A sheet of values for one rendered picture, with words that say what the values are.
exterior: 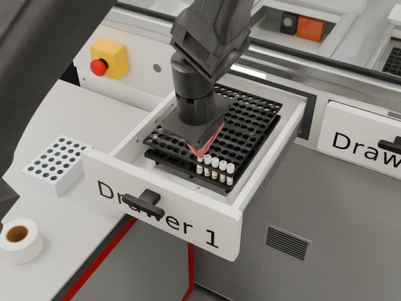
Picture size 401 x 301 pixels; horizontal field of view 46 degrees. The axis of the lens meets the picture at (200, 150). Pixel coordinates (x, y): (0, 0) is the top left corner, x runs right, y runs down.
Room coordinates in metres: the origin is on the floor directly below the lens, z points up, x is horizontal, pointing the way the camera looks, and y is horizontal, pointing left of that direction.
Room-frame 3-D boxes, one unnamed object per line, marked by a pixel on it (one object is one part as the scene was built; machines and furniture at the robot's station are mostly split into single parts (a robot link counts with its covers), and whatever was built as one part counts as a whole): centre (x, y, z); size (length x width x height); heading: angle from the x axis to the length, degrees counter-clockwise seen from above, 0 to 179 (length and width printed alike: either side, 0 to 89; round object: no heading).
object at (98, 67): (0.91, 0.23, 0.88); 0.04 x 0.03 x 0.04; 61
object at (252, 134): (0.69, -0.03, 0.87); 0.22 x 0.18 x 0.06; 151
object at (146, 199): (0.49, 0.08, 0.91); 0.07 x 0.04 x 0.01; 61
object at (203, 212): (0.51, 0.07, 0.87); 0.29 x 0.02 x 0.11; 61
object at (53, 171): (0.69, 0.29, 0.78); 0.12 x 0.08 x 0.04; 153
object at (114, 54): (0.94, 0.21, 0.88); 0.07 x 0.05 x 0.07; 61
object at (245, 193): (0.69, -0.03, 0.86); 0.40 x 0.26 x 0.06; 151
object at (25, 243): (0.50, 0.32, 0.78); 0.07 x 0.07 x 0.04
